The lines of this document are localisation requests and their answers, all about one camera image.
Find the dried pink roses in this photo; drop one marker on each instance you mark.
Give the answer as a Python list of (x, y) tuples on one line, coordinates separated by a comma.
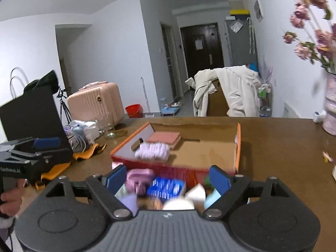
[(317, 34)]

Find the fluffy lilac towel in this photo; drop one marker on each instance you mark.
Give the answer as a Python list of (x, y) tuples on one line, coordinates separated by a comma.
[(152, 151)]

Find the white nebulizer kit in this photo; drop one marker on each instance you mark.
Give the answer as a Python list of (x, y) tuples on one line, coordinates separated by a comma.
[(81, 134)]

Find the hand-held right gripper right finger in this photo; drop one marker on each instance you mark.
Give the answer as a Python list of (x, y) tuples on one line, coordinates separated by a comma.
[(220, 179)]

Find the pink textured vase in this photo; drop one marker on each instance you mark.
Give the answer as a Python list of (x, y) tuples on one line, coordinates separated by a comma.
[(330, 102)]

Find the white charger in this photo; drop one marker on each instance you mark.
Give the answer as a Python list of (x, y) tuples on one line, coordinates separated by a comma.
[(334, 173)]

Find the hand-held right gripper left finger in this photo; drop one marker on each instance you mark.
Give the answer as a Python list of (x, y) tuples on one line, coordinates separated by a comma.
[(117, 179)]

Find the red bucket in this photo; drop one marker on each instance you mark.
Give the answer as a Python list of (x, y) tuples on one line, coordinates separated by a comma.
[(134, 110)]

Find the yellow box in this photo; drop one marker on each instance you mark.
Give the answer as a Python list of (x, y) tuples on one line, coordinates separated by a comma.
[(239, 11)]

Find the small white box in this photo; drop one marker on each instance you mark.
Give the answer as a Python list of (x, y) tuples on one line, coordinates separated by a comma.
[(319, 116)]

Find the purple cloth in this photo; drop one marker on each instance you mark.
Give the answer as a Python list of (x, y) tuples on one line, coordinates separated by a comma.
[(128, 202)]

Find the clear plastic bag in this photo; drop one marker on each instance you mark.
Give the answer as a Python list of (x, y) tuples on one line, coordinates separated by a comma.
[(236, 26)]

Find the person's left hand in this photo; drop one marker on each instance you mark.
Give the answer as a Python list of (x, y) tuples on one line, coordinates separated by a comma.
[(10, 202)]

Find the dark entrance door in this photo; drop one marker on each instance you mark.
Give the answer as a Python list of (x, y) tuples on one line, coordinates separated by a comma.
[(202, 55)]

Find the wrapped candy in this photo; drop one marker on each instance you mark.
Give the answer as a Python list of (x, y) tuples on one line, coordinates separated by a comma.
[(327, 157)]

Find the black tripod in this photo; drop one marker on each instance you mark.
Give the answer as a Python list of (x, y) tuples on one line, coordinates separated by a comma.
[(64, 105)]

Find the blue tissue packet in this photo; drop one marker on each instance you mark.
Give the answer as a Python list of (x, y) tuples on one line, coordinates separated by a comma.
[(165, 187)]

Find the orange cardboard box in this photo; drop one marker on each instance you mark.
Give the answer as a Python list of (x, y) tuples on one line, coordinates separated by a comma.
[(204, 152)]

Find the clear glass lid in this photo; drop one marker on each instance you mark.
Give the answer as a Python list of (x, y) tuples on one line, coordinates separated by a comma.
[(116, 134)]

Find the pink suitcase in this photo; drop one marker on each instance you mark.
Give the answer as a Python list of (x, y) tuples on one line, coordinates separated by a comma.
[(95, 105)]

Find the purple dried grass bunch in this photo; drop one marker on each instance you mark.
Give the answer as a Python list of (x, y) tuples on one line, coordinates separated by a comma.
[(267, 72)]

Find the grey fridge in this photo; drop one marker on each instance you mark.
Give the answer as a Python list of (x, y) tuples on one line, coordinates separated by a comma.
[(240, 44)]

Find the black paper bag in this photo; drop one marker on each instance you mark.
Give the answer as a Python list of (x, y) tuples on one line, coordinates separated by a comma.
[(29, 115)]

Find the brown wooden chair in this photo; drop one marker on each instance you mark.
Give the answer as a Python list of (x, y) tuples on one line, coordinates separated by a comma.
[(216, 102)]

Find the folded umbrella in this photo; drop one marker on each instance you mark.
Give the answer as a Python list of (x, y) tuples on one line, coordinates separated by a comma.
[(251, 35)]

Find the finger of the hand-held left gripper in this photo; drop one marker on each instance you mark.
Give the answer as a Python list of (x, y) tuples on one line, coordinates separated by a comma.
[(47, 155), (46, 143)]

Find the pink sponge pad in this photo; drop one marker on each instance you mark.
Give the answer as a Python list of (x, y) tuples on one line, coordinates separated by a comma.
[(164, 139)]

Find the beige coat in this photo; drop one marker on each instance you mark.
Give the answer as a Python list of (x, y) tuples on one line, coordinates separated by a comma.
[(236, 89)]

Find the white paper sheet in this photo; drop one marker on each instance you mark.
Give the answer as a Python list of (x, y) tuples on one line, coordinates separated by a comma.
[(199, 44)]

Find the dark knit cloth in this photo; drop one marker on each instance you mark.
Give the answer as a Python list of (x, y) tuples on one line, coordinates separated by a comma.
[(43, 82)]

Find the clear glass cup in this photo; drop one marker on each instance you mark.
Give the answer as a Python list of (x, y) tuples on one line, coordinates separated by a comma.
[(107, 126)]

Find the teal cloth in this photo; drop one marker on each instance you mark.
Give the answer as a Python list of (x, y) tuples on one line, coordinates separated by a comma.
[(211, 202)]

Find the pink cloth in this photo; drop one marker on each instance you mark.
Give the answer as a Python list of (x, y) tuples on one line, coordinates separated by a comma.
[(139, 181)]

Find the white wedge sponge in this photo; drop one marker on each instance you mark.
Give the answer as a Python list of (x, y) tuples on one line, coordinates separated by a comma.
[(195, 195)]

